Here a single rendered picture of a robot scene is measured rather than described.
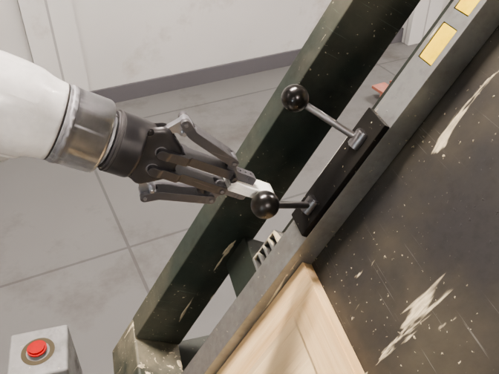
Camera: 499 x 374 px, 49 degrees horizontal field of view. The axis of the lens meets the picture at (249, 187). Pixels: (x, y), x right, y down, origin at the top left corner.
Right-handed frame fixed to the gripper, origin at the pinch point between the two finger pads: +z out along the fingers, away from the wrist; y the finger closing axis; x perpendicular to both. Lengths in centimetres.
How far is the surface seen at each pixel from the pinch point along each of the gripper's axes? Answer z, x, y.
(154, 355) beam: 15, -18, 57
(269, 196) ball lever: 0.8, 3.9, -1.7
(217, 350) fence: 12.0, 1.1, 30.8
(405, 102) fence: 11.9, 1.2, -19.8
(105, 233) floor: 47, -164, 141
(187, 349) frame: 27, -25, 61
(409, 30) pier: 267, -343, -7
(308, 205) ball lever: 10.0, 0.2, -0.3
